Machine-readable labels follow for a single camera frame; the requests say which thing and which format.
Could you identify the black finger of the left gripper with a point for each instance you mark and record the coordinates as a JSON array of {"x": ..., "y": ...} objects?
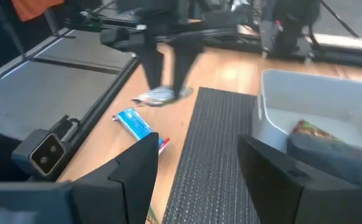
[
  {"x": 182, "y": 68},
  {"x": 154, "y": 68}
]

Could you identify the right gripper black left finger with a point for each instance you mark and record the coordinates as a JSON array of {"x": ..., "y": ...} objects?
[{"x": 131, "y": 186}]

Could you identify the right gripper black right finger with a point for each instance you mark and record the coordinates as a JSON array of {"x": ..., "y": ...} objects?
[{"x": 268, "y": 186}]

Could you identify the silver granola bar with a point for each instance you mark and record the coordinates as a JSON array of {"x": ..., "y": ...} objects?
[{"x": 159, "y": 96}]

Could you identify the orange green granola bar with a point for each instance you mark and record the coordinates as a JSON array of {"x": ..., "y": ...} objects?
[{"x": 152, "y": 217}]

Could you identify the blue granola bar red end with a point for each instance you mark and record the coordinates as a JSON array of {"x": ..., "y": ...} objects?
[{"x": 134, "y": 124}]

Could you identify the red green granola bar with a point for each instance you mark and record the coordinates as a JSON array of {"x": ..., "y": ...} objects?
[{"x": 311, "y": 129}]

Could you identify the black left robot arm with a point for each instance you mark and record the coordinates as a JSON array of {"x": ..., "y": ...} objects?
[{"x": 286, "y": 31}]

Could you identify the dark grey woven mat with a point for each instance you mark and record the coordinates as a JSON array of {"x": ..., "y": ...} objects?
[{"x": 209, "y": 155}]

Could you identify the white plastic bin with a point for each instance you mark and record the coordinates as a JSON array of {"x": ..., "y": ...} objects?
[{"x": 318, "y": 93}]

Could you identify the orange fabric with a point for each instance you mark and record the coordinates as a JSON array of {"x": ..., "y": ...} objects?
[{"x": 35, "y": 9}]

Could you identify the black clamp with camera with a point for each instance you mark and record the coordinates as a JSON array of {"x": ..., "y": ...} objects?
[{"x": 47, "y": 154}]

